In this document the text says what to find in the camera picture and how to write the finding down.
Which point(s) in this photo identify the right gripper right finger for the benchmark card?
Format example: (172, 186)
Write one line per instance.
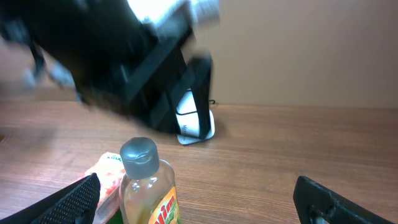
(315, 203)

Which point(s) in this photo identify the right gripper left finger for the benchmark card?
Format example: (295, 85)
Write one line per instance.
(74, 204)

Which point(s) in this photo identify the red tissue pack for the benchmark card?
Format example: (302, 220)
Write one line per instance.
(110, 171)

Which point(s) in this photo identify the yellow oil bottle grey cap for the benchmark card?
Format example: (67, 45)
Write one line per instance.
(147, 193)

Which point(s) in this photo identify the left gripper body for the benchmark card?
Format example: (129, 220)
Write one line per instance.
(114, 54)

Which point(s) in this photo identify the white barcode scanner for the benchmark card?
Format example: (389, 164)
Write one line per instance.
(187, 119)

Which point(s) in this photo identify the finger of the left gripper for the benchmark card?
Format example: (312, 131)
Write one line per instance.
(193, 76)

